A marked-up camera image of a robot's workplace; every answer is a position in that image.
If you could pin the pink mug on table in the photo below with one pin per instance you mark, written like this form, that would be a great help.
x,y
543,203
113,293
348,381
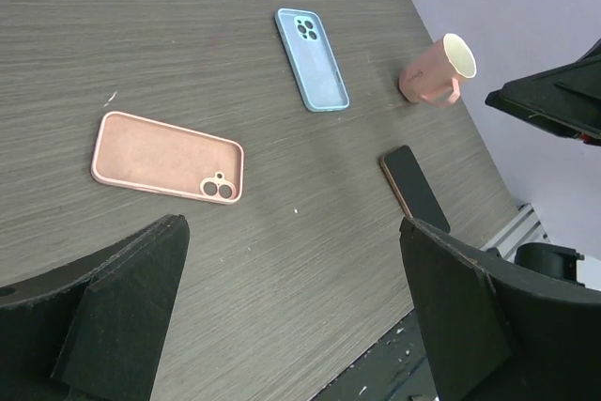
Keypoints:
x,y
437,75

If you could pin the pink phone case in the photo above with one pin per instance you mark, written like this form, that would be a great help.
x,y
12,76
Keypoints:
x,y
143,154

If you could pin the black phone gold edge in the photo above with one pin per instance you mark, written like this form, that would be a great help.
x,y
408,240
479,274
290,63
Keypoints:
x,y
411,188

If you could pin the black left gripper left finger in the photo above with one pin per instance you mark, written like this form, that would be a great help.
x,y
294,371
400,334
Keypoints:
x,y
94,329

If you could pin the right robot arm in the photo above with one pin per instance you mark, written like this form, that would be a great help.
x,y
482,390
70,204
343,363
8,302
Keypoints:
x,y
556,168

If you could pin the light blue phone case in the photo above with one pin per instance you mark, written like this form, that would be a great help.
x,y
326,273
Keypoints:
x,y
312,60

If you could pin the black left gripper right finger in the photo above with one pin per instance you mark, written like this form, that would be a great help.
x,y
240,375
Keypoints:
x,y
493,330

